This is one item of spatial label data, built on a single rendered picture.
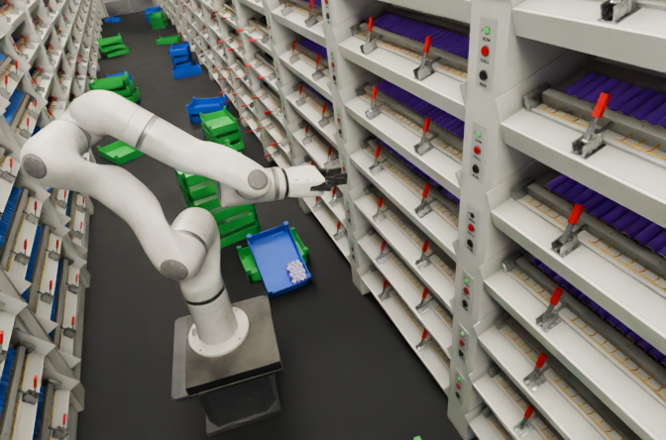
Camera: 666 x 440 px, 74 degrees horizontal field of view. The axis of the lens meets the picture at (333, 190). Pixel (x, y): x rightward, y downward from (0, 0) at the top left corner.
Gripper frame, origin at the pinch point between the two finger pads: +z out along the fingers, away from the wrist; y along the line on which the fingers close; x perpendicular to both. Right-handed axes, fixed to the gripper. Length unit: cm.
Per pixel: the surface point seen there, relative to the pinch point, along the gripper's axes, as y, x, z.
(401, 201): 4.3, -8.5, 19.4
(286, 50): -100, 13, 19
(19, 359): -23, -60, -88
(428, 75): 14.2, 30.3, 13.3
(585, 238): 57, 13, 20
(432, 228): 19.2, -8.4, 19.6
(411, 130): 3.7, 13.1, 19.0
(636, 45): 61, 46, 8
